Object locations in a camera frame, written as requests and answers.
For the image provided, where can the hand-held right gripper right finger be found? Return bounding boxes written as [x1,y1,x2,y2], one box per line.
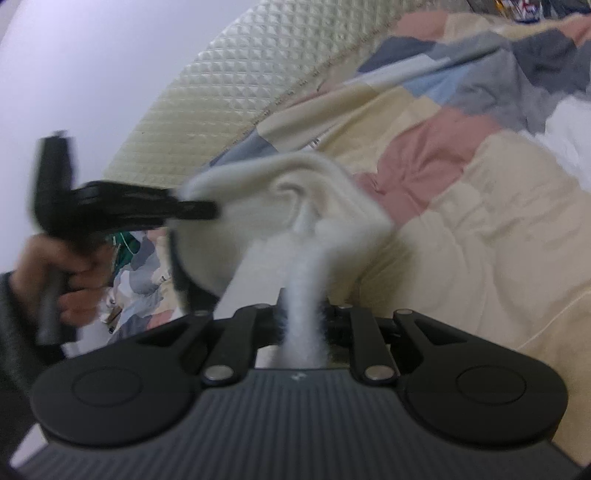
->
[321,300,467,386]

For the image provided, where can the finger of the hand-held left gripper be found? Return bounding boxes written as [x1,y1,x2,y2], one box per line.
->
[107,182,220,232]

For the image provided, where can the pile of loose clothes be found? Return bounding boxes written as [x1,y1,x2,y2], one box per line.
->
[99,231,174,344]

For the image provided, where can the person's left hand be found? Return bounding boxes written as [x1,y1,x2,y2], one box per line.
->
[14,231,114,344]

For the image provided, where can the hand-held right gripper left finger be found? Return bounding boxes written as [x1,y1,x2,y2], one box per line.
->
[134,288,291,386]

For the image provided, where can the patchwork duvet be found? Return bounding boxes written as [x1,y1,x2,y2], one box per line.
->
[108,9,591,411]

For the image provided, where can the white fleece garment blue stripes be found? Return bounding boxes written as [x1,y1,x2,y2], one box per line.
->
[168,152,395,370]

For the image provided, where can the cream quilted headboard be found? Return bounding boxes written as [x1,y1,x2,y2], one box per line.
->
[104,0,416,185]

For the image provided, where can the person's left forearm dark sleeve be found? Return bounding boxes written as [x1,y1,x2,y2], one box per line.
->
[0,272,65,444]

